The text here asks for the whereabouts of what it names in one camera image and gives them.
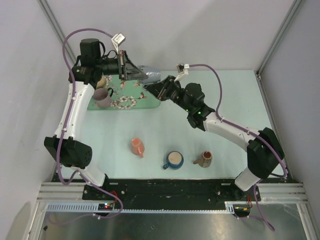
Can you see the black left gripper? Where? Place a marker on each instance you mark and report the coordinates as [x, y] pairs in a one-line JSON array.
[[129, 71]]

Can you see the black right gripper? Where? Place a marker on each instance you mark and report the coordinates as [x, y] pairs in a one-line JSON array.
[[162, 89]]

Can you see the grey blue small mug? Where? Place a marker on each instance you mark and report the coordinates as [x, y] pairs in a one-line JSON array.
[[153, 75]]

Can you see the beige round mug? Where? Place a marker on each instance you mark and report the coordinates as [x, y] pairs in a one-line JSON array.
[[101, 83]]

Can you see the lilac mug black handle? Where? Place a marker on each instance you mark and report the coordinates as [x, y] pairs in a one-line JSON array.
[[103, 97]]

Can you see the salmon pink mug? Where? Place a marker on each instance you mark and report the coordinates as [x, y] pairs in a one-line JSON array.
[[137, 147]]

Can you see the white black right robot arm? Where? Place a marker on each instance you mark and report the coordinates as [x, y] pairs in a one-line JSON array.
[[264, 151]]

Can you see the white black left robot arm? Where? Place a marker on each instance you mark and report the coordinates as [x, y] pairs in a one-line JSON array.
[[65, 146]]

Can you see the dark blue mug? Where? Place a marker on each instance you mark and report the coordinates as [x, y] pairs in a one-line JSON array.
[[174, 160]]

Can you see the brown striped mug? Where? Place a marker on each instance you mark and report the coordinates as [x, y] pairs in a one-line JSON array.
[[204, 160]]

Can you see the green floral placemat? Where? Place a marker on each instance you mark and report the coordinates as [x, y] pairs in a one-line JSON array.
[[129, 95]]

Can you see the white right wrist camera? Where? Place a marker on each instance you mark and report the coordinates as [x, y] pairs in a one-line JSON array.
[[183, 70]]

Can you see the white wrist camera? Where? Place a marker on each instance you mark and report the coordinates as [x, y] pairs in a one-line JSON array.
[[117, 40], [183, 70]]

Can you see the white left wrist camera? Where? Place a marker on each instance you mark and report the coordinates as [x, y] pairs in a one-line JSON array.
[[117, 40]]

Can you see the left aluminium frame post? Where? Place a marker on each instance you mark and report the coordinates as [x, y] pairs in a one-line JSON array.
[[50, 16]]

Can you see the aluminium frame post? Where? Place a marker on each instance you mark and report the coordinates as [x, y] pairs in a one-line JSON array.
[[280, 34], [50, 16]]

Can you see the aluminium front rail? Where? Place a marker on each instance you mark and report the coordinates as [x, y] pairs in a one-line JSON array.
[[270, 193]]

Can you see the right aluminium frame post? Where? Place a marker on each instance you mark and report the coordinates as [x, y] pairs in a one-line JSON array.
[[280, 34]]

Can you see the grey slotted cable duct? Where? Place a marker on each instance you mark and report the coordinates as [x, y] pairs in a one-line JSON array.
[[82, 207]]

